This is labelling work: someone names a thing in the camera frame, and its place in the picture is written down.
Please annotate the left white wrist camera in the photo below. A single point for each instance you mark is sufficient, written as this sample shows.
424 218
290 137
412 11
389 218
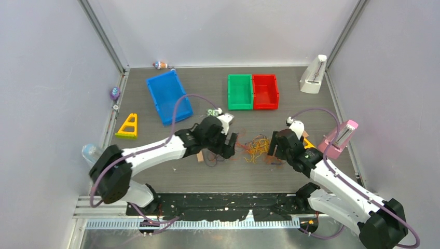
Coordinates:
225 118

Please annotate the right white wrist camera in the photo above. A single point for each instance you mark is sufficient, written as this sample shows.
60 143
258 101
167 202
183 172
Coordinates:
296 126

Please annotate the purple round toy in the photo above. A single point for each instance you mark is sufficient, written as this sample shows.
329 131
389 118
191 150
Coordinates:
115 93

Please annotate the small figurine toy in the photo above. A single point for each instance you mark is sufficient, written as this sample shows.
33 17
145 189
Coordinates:
160 65

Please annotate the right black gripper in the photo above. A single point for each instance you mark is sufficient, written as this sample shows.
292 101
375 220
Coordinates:
272 147

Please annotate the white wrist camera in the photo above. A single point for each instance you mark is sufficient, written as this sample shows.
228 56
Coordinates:
296 126
225 118

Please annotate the blue plastic bin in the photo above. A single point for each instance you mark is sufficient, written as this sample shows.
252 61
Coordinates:
165 90

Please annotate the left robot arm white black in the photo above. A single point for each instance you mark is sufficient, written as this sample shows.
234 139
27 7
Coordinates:
113 171

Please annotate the green plastic bin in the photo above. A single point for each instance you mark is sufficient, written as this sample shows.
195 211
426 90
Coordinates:
240 92

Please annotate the yellow triangle block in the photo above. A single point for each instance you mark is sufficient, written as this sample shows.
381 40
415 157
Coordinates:
307 144
129 128

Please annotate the green monster toy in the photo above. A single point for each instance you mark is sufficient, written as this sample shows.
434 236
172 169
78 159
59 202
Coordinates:
211 112

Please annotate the aluminium rail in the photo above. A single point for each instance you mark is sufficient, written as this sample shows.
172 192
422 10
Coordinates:
113 216

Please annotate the red plastic bin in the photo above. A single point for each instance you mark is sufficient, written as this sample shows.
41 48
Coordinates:
266 93

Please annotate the clear plastic container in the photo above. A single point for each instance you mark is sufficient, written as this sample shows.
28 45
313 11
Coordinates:
91 153

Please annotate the small wooden block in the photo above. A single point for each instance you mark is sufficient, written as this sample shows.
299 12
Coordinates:
200 157

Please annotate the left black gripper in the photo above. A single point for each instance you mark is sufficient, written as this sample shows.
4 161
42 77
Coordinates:
229 149

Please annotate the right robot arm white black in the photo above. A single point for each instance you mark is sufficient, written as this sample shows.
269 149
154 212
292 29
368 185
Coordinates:
378 223

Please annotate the pink metronome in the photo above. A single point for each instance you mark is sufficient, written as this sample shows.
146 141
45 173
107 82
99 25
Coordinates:
338 139

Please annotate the yellow triangle block right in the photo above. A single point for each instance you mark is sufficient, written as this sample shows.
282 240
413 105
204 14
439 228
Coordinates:
307 144

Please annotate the yellow triangle block left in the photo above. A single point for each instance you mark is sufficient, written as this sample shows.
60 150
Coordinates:
129 128

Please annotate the white metronome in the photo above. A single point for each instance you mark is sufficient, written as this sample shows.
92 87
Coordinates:
311 79

